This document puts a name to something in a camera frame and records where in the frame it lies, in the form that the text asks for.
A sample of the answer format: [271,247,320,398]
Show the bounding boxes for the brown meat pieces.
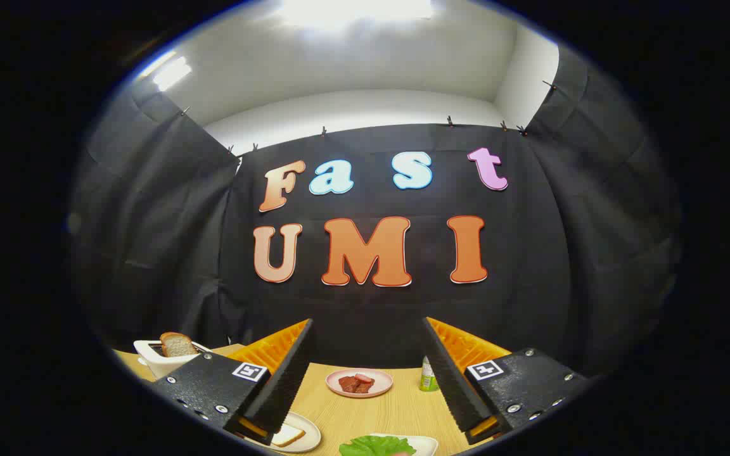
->
[338,375,375,394]

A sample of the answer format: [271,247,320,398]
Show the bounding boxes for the white toaster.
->
[134,340,214,381]

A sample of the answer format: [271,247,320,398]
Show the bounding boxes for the green lettuce leaf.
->
[339,435,416,456]

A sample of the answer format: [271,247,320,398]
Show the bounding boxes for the ceiling light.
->
[140,54,193,91]
[276,0,435,29]

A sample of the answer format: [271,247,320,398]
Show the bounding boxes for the round white plate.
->
[245,412,321,453]

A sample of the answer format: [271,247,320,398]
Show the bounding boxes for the green label bottle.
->
[420,356,440,392]

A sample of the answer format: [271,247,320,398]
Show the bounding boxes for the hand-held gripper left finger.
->
[151,319,314,446]

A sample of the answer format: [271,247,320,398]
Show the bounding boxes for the black backdrop cloth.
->
[67,44,682,381]

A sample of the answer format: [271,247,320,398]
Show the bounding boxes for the pink plate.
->
[326,369,394,398]

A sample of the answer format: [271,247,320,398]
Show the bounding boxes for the white bread slice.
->
[271,423,307,448]

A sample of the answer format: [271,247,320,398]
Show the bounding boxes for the rectangular white plate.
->
[365,434,439,456]

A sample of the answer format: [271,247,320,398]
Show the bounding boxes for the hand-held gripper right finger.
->
[424,317,591,446]

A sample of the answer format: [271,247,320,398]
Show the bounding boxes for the toasted bread slice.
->
[160,332,199,358]

